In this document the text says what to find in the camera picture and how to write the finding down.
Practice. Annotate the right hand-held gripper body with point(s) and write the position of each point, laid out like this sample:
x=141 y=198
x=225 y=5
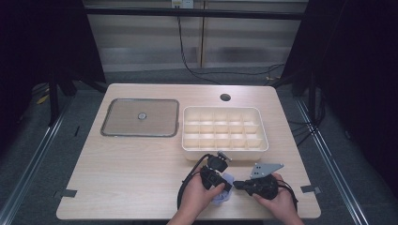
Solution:
x=263 y=186

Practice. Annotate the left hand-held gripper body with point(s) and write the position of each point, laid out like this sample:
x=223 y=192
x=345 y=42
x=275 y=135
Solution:
x=214 y=170

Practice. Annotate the light purple sock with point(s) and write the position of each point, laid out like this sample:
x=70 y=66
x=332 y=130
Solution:
x=223 y=197

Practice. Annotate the white divided storage box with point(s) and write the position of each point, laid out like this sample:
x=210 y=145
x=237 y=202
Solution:
x=223 y=132

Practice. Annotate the person's right hand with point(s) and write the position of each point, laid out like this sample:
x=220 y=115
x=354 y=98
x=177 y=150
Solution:
x=278 y=204

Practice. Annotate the person's left hand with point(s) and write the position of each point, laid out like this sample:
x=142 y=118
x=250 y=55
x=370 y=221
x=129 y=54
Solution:
x=195 y=195

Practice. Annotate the grey tape piece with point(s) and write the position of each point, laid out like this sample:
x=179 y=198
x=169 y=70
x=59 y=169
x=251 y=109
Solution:
x=65 y=193
x=310 y=189

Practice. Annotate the round black table grommet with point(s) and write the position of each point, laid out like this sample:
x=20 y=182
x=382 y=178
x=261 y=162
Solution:
x=225 y=97

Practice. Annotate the clear lid with grey rim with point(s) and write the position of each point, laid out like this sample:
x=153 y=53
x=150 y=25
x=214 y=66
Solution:
x=140 y=117

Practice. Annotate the black curtain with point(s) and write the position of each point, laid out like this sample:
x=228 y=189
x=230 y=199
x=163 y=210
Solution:
x=353 y=78
x=43 y=43

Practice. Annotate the small black floor tape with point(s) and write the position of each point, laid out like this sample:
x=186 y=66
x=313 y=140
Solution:
x=76 y=130

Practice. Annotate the black horizontal bar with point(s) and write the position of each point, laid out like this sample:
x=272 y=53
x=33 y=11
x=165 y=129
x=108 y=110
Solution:
x=194 y=13

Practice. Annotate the black metal stand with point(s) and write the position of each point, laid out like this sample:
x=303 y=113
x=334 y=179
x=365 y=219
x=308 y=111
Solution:
x=53 y=100

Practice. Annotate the yellow floor item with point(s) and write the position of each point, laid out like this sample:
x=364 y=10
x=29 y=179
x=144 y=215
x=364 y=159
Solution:
x=42 y=99

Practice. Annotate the metal floor rail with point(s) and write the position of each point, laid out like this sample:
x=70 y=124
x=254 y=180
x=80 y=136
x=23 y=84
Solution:
x=28 y=162
x=331 y=162

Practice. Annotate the white wall socket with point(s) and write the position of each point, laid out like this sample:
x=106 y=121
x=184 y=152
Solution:
x=182 y=3

